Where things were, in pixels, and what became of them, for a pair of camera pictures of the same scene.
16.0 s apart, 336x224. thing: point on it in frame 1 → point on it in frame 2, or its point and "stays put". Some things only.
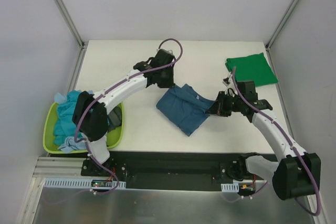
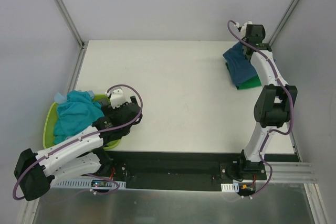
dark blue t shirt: x=184 y=109 → x=241 y=68
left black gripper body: x=165 y=80 → x=105 y=104
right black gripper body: x=219 y=105 → x=245 y=50
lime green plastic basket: x=113 y=139 stays put
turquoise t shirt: x=64 y=126 stays put
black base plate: x=168 y=170 stays put
